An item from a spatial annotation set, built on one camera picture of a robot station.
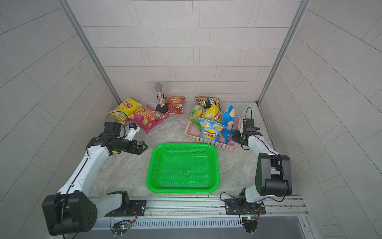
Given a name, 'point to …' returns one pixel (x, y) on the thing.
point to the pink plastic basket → (192, 131)
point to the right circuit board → (250, 225)
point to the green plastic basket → (183, 168)
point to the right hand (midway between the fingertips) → (235, 134)
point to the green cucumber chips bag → (194, 116)
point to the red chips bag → (175, 104)
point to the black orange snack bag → (205, 102)
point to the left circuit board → (122, 227)
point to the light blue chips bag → (211, 130)
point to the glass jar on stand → (162, 107)
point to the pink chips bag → (146, 117)
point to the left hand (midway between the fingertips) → (142, 142)
